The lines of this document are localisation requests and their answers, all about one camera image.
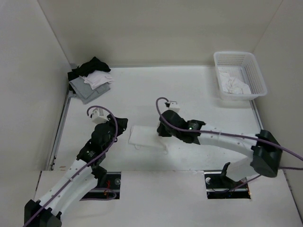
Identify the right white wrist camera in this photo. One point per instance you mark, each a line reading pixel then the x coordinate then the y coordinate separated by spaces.
pixel 173 105

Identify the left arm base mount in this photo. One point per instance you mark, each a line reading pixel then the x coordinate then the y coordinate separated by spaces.
pixel 107 189

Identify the black folded tank top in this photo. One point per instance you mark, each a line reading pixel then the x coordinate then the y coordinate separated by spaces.
pixel 87 68

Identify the metal table frame rail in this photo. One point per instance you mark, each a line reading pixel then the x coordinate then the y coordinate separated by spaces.
pixel 53 152

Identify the white tank tops in basket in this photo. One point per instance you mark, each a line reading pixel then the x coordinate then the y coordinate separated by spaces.
pixel 232 81

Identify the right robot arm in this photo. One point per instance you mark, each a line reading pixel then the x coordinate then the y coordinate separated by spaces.
pixel 262 152

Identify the grey folded tank top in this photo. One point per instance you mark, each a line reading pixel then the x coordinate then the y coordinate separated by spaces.
pixel 84 91

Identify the white plastic basket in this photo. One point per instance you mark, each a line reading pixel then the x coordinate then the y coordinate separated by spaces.
pixel 248 65

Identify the white tank top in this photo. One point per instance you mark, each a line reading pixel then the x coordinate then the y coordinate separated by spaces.
pixel 146 139

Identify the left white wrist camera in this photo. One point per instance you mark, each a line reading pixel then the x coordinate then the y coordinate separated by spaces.
pixel 98 117

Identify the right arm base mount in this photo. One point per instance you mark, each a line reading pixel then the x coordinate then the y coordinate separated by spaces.
pixel 219 186

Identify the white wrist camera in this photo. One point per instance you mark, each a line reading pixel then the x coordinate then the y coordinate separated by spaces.
pixel 173 105
pixel 98 117

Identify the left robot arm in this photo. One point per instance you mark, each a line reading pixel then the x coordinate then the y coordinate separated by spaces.
pixel 84 175

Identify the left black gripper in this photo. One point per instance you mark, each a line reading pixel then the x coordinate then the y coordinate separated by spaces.
pixel 123 122

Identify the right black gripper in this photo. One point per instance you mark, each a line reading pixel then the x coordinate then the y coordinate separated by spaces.
pixel 162 131

